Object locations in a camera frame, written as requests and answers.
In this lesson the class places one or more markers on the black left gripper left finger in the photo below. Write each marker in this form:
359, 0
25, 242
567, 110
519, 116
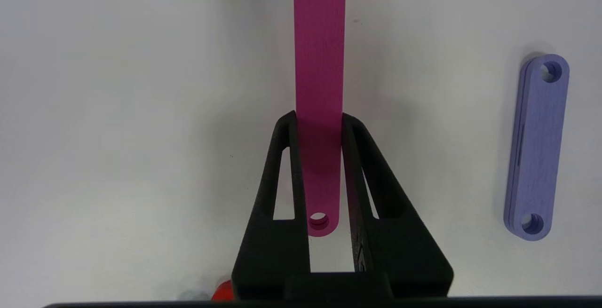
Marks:
270, 251

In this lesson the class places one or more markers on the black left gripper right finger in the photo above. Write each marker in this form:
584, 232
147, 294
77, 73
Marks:
404, 251

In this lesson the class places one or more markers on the pink bar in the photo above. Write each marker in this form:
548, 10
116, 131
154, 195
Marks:
320, 40

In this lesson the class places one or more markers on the large red arc piece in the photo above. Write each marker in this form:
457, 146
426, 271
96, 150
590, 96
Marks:
222, 293

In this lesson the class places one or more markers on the short purple flat bar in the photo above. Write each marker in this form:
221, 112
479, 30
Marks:
536, 148

